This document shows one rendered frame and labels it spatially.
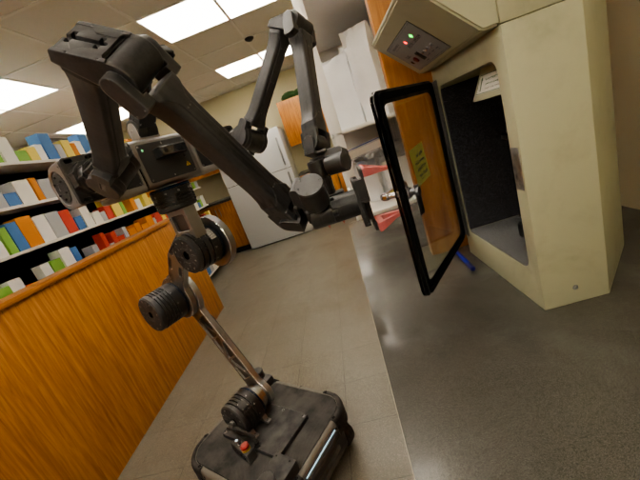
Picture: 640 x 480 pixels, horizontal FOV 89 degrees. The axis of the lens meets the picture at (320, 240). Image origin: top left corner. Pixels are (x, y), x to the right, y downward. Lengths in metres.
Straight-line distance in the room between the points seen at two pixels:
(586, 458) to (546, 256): 0.30
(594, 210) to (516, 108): 0.22
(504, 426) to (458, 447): 0.06
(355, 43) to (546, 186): 1.41
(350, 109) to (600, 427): 1.70
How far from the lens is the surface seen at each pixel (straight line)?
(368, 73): 1.84
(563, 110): 0.63
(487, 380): 0.58
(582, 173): 0.66
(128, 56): 0.60
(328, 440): 1.58
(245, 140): 1.17
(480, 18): 0.59
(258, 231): 5.74
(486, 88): 0.71
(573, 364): 0.61
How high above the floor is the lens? 1.34
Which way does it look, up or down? 16 degrees down
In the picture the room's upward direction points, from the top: 19 degrees counter-clockwise
